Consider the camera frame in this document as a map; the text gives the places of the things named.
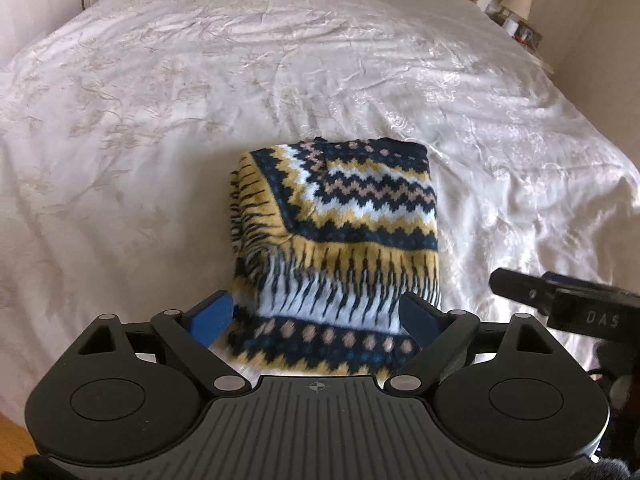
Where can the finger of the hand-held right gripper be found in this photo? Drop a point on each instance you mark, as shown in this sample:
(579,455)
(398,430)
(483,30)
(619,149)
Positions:
(520,290)

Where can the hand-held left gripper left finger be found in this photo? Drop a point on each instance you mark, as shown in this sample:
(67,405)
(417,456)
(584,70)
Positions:
(212,317)

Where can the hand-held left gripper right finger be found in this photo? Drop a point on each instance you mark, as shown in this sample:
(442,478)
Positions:
(419,317)

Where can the patterned knit sweater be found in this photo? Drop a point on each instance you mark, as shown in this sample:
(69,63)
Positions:
(345,240)

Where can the cream embroidered bedspread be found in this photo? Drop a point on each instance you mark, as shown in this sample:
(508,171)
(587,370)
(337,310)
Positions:
(150,135)

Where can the white jar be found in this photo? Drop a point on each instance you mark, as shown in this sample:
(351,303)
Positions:
(511,26)

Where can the cream shade table lamp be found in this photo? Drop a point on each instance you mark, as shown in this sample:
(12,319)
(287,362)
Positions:
(517,0)

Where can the dark picture frame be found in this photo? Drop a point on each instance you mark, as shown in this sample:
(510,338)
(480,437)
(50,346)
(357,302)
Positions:
(529,36)

